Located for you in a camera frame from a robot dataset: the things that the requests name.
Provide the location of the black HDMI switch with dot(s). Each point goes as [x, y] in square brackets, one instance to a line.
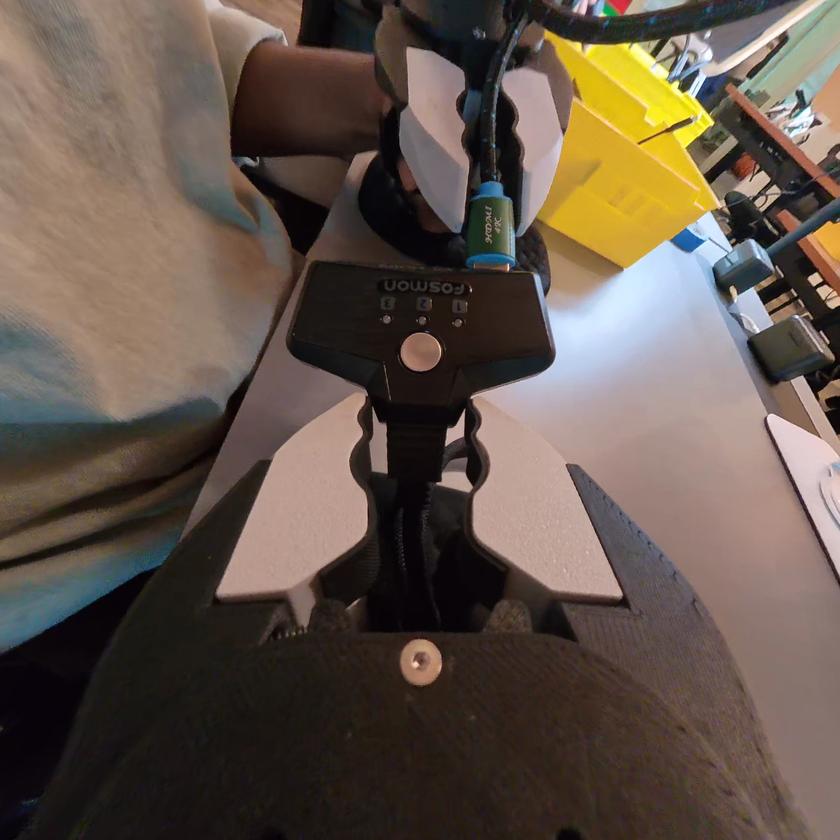
[367, 341]

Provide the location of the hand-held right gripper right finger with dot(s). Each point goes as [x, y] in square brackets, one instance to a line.
[544, 518]

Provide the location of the yellow plastic bin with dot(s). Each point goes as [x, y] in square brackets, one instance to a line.
[630, 85]
[610, 197]

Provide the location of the person's left forearm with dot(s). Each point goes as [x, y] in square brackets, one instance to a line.
[302, 98]

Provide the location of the blue tape roll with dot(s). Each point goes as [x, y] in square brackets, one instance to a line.
[688, 239]

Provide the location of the black mesh pad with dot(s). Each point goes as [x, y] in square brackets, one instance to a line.
[394, 223]

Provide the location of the person's left hand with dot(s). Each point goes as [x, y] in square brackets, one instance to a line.
[417, 197]

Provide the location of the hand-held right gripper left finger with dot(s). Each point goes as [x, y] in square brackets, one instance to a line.
[295, 518]

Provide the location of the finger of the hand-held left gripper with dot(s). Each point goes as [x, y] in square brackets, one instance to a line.
[433, 131]
[541, 138]

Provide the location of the grey power adapter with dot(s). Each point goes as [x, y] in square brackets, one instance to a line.
[741, 266]
[787, 348]

